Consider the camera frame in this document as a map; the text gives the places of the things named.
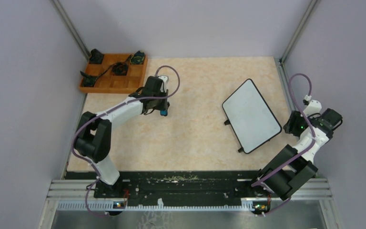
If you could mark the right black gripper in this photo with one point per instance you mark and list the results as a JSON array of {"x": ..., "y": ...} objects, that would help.
[{"x": 290, "y": 127}]

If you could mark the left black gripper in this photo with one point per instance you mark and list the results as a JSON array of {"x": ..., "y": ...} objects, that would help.
[{"x": 163, "y": 106}]

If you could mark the blue whiteboard eraser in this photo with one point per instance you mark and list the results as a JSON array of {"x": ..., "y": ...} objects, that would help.
[{"x": 164, "y": 112}]

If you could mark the small black-framed whiteboard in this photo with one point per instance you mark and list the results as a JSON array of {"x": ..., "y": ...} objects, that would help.
[{"x": 250, "y": 117}]

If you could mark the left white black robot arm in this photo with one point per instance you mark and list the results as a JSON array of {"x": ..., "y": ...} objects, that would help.
[{"x": 93, "y": 139}]

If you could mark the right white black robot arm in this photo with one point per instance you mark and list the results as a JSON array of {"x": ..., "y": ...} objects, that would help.
[{"x": 293, "y": 166}]

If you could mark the dark object tray top-right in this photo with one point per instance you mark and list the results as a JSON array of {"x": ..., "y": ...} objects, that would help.
[{"x": 138, "y": 58}]

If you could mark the dark object tray centre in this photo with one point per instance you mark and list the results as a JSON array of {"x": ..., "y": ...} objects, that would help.
[{"x": 120, "y": 69}]

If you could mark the orange wooden compartment tray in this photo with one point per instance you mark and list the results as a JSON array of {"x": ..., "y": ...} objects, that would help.
[{"x": 108, "y": 83}]

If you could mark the dark object tray top-left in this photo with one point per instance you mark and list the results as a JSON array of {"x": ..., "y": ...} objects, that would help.
[{"x": 96, "y": 57}]

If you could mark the dark object tray bottom-left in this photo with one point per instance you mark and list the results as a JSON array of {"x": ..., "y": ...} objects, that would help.
[{"x": 88, "y": 80}]

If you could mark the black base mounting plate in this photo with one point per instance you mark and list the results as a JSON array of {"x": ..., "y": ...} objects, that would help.
[{"x": 230, "y": 184}]

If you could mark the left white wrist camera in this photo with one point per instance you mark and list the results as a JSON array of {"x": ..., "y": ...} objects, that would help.
[{"x": 165, "y": 80}]

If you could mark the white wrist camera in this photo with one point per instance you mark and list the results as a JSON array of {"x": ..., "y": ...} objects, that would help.
[
  {"x": 311, "y": 106},
  {"x": 165, "y": 80}
]

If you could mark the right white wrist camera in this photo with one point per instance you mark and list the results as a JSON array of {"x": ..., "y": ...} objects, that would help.
[{"x": 311, "y": 106}]

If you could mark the aluminium frame rail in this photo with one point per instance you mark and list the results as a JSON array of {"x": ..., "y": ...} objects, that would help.
[{"x": 73, "y": 195}]

